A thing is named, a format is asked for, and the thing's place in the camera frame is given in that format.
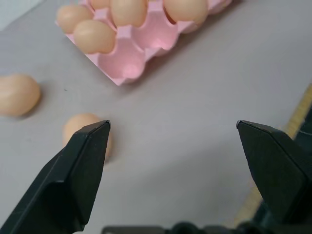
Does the pink egg carton tray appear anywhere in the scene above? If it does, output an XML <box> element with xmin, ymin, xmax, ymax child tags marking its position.
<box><xmin>55</xmin><ymin>0</ymin><xmax>234</xmax><ymax>86</ymax></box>

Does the beige egg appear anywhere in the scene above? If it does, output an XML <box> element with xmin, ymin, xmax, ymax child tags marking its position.
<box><xmin>89</xmin><ymin>0</ymin><xmax>112</xmax><ymax>10</ymax></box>
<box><xmin>110</xmin><ymin>0</ymin><xmax>148</xmax><ymax>28</ymax></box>
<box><xmin>73</xmin><ymin>19</ymin><xmax>116</xmax><ymax>55</ymax></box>
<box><xmin>62</xmin><ymin>113</ymin><xmax>114</xmax><ymax>163</ymax></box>
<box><xmin>56</xmin><ymin>5</ymin><xmax>94</xmax><ymax>35</ymax></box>
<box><xmin>163</xmin><ymin>0</ymin><xmax>209</xmax><ymax>22</ymax></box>
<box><xmin>0</xmin><ymin>74</ymin><xmax>41</xmax><ymax>117</ymax></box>

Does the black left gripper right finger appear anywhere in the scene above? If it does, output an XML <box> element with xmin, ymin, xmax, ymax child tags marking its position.
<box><xmin>235</xmin><ymin>119</ymin><xmax>312</xmax><ymax>226</ymax></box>

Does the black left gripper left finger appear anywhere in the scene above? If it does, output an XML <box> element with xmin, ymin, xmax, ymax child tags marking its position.
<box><xmin>0</xmin><ymin>119</ymin><xmax>112</xmax><ymax>234</ymax></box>

